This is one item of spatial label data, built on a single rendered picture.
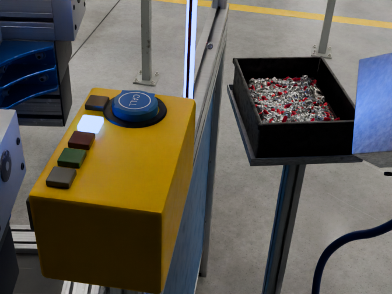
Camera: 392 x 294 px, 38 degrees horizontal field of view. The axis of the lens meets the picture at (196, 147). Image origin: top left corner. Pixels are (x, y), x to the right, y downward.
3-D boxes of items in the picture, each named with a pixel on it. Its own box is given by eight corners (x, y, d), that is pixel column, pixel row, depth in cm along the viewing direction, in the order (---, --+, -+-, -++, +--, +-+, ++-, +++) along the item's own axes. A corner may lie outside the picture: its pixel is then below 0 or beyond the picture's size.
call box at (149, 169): (162, 309, 45) (163, 210, 39) (41, 290, 46) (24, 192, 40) (192, 184, 58) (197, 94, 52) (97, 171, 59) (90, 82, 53)
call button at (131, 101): (152, 130, 48) (152, 113, 47) (107, 125, 49) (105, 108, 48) (161, 106, 52) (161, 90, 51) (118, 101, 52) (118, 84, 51)
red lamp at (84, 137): (89, 151, 45) (88, 144, 44) (67, 148, 45) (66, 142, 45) (95, 138, 46) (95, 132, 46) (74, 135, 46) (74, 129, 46)
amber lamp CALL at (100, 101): (104, 112, 49) (104, 106, 49) (84, 109, 50) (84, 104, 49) (109, 101, 51) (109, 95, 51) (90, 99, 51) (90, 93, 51)
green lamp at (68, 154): (80, 169, 43) (79, 163, 43) (56, 166, 43) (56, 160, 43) (87, 155, 44) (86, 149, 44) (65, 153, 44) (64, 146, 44)
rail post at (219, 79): (206, 277, 174) (224, 44, 128) (193, 275, 174) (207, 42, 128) (207, 268, 177) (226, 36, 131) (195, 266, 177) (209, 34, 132)
